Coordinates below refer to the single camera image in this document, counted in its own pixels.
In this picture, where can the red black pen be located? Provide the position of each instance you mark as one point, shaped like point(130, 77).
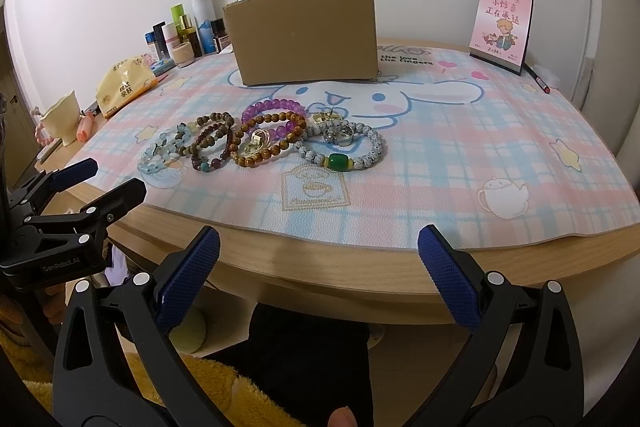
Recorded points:
point(540, 82)

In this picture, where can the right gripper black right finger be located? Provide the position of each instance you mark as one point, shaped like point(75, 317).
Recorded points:
point(521, 364)

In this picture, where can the beige round jar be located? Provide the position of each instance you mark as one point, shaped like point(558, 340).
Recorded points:
point(183, 54)

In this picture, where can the green cap bottle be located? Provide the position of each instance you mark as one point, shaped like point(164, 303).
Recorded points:
point(177, 12)

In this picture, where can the person left hand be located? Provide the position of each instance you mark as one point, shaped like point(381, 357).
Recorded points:
point(54, 306)

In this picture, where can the white pink tube bottle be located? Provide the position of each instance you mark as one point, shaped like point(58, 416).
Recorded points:
point(171, 37)

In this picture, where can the cream ceramic mug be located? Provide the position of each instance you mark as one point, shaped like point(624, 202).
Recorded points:
point(62, 118)

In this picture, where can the person right hand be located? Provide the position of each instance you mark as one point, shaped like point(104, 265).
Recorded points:
point(342, 417)

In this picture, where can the amber oil bottle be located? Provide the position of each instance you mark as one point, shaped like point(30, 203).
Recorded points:
point(191, 35)

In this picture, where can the pink illustrated desk calendar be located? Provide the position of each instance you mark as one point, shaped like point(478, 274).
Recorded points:
point(500, 33)

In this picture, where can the brown cardboard box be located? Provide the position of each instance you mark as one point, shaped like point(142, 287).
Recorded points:
point(289, 41)

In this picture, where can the yellow snack packet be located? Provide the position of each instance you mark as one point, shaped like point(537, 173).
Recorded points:
point(123, 83)

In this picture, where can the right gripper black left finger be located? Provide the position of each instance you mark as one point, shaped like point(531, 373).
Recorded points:
point(115, 364)

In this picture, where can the pastel plaid cartoon desk mat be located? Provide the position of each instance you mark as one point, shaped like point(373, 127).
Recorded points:
point(438, 138)

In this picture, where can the small dark dropper bottle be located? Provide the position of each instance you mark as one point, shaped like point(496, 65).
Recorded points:
point(220, 35)

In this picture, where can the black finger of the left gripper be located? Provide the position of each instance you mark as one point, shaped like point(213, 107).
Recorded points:
point(58, 181)
point(94, 218)

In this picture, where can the blue cosmetic pack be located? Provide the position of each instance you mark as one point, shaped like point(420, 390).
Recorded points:
point(161, 68)

